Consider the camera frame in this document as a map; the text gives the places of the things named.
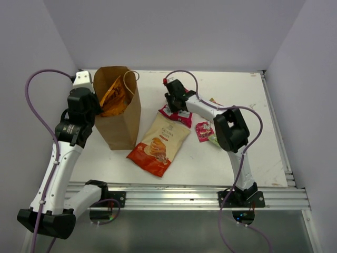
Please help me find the pink silver chips bag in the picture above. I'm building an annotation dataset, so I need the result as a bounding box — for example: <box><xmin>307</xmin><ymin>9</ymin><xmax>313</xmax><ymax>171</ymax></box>
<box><xmin>158</xmin><ymin>104</ymin><xmax>193</xmax><ymax>128</ymax></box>

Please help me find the orange Kettle chips bag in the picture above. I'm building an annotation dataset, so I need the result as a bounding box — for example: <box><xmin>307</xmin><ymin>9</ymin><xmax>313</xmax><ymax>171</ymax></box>
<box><xmin>100</xmin><ymin>76</ymin><xmax>130</xmax><ymax>117</ymax></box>

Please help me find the cassava chips bag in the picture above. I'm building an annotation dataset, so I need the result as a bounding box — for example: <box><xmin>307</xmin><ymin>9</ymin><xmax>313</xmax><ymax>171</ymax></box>
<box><xmin>127</xmin><ymin>113</ymin><xmax>191</xmax><ymax>178</ymax></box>

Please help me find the brown paper bag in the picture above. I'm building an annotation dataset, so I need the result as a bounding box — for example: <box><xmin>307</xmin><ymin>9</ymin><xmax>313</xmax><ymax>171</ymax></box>
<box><xmin>93</xmin><ymin>66</ymin><xmax>141</xmax><ymax>150</ymax></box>

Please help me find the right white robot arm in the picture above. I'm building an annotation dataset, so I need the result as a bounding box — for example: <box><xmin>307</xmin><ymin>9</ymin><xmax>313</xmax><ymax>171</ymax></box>
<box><xmin>163</xmin><ymin>79</ymin><xmax>257</xmax><ymax>207</ymax></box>

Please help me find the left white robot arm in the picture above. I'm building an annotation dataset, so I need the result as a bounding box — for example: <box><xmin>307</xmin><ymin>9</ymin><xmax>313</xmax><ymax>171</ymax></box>
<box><xmin>17</xmin><ymin>87</ymin><xmax>110</xmax><ymax>239</ymax></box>

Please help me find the colourful fruit candy packet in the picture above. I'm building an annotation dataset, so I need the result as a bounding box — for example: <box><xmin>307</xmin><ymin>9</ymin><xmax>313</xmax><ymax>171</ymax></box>
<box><xmin>209</xmin><ymin>98</ymin><xmax>223</xmax><ymax>106</ymax></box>

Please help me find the small pink candy packet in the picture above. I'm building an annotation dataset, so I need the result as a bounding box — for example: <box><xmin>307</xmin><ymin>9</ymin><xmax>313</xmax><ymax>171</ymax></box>
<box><xmin>195</xmin><ymin>121</ymin><xmax>214</xmax><ymax>142</ymax></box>

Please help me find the small green candy packet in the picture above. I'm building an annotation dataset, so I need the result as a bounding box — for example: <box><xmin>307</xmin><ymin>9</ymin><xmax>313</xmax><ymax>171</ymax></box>
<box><xmin>208</xmin><ymin>133</ymin><xmax>220</xmax><ymax>147</ymax></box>

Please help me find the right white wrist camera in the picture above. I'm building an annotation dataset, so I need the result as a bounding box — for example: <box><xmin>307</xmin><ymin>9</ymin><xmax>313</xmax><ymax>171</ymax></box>
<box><xmin>163</xmin><ymin>77</ymin><xmax>175</xmax><ymax>86</ymax></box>

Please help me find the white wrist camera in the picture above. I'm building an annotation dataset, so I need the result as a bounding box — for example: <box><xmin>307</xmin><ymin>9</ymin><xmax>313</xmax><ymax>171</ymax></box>
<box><xmin>163</xmin><ymin>77</ymin><xmax>175</xmax><ymax>86</ymax></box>
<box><xmin>73</xmin><ymin>71</ymin><xmax>95</xmax><ymax>93</ymax></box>

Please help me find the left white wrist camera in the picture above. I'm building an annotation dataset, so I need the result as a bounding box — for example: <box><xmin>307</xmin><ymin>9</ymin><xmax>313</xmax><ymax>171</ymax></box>
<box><xmin>73</xmin><ymin>71</ymin><xmax>95</xmax><ymax>93</ymax></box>

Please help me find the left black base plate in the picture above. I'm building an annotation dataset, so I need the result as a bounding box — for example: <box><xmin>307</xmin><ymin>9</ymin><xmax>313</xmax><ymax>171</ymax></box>
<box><xmin>90</xmin><ymin>191</ymin><xmax>126</xmax><ymax>208</ymax></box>

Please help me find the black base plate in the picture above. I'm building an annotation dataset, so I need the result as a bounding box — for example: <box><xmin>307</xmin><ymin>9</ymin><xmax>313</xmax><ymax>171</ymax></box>
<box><xmin>90</xmin><ymin>191</ymin><xmax>126</xmax><ymax>208</ymax></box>
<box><xmin>217</xmin><ymin>188</ymin><xmax>266</xmax><ymax>208</ymax></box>

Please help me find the aluminium extrusion rail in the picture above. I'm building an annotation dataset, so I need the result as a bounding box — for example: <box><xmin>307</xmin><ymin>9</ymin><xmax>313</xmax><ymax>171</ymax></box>
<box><xmin>65</xmin><ymin>181</ymin><xmax>311</xmax><ymax>211</ymax></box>

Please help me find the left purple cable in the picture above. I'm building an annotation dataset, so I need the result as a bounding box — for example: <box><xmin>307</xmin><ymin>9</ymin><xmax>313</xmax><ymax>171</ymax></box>
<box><xmin>24</xmin><ymin>69</ymin><xmax>76</xmax><ymax>253</ymax></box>

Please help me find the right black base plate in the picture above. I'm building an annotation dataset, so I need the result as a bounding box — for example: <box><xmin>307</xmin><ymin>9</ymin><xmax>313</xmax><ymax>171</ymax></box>
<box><xmin>217</xmin><ymin>188</ymin><xmax>266</xmax><ymax>208</ymax></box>

